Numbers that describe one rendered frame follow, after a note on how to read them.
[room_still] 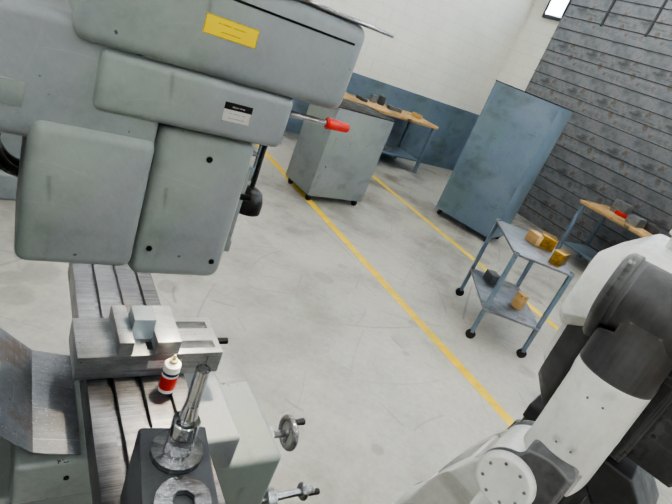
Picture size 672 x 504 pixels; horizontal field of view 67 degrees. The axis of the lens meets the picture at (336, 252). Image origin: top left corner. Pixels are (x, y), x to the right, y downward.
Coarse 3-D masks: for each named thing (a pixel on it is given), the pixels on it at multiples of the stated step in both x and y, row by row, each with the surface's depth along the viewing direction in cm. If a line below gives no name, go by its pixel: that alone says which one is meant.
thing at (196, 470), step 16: (144, 432) 89; (160, 432) 91; (144, 448) 87; (160, 448) 86; (192, 448) 88; (208, 448) 91; (144, 464) 84; (160, 464) 84; (176, 464) 85; (192, 464) 86; (208, 464) 88; (128, 480) 91; (144, 480) 82; (160, 480) 83; (176, 480) 82; (192, 480) 83; (208, 480) 86; (128, 496) 89; (144, 496) 79; (160, 496) 79; (176, 496) 81; (192, 496) 81; (208, 496) 82
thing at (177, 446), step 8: (168, 432) 85; (176, 432) 83; (168, 440) 85; (176, 440) 84; (184, 440) 84; (192, 440) 85; (168, 448) 85; (176, 448) 84; (184, 448) 85; (176, 456) 85; (184, 456) 86
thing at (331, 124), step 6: (294, 114) 97; (300, 114) 97; (306, 120) 99; (312, 120) 99; (318, 120) 100; (324, 120) 100; (330, 120) 100; (336, 120) 102; (324, 126) 101; (330, 126) 101; (336, 126) 101; (342, 126) 102; (348, 126) 103
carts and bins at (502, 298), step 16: (256, 160) 553; (496, 224) 457; (512, 240) 413; (528, 240) 428; (544, 240) 422; (480, 256) 471; (512, 256) 390; (528, 256) 389; (544, 256) 406; (560, 256) 390; (480, 272) 476; (496, 272) 464; (560, 272) 388; (480, 288) 440; (496, 288) 399; (512, 288) 469; (560, 288) 395; (496, 304) 422; (512, 304) 431; (480, 320) 412; (512, 320) 408; (528, 320) 416; (544, 320) 405
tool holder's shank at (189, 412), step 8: (200, 368) 80; (208, 368) 81; (200, 376) 79; (208, 376) 80; (192, 384) 81; (200, 384) 80; (192, 392) 81; (200, 392) 81; (192, 400) 81; (200, 400) 82; (184, 408) 83; (192, 408) 82; (184, 416) 83; (192, 416) 83
